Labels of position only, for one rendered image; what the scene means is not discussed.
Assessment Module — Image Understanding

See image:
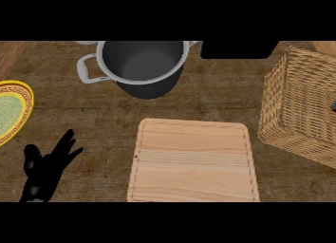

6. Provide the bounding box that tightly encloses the pale wooden cutting board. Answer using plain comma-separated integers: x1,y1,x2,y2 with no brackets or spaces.
126,118,263,203

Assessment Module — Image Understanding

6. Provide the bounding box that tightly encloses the yellow patterned plate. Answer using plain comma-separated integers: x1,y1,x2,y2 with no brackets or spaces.
0,80,37,154

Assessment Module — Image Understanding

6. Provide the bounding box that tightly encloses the wicker basket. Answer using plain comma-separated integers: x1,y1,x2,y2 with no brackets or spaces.
257,45,336,174

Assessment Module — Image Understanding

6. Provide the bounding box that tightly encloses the black appliance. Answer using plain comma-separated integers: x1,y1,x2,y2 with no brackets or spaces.
199,40,280,60

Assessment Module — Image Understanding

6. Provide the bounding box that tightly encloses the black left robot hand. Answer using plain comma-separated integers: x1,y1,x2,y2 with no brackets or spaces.
18,128,84,203

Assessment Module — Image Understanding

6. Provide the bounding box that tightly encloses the grey metal pot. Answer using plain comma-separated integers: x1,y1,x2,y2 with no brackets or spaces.
75,40,201,101

